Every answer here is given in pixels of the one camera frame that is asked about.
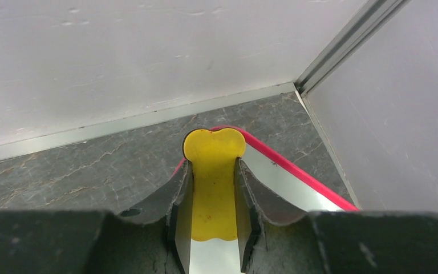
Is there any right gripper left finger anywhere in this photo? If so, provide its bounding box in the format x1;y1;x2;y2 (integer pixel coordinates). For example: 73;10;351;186
0;161;192;273

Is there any pink framed whiteboard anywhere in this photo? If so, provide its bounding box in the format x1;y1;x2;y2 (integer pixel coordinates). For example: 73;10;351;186
188;127;356;273

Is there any yellow whiteboard eraser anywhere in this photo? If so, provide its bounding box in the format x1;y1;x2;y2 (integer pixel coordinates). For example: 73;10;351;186
182;128;246;241

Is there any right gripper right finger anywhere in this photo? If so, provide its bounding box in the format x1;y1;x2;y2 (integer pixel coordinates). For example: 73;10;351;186
234;159;438;273

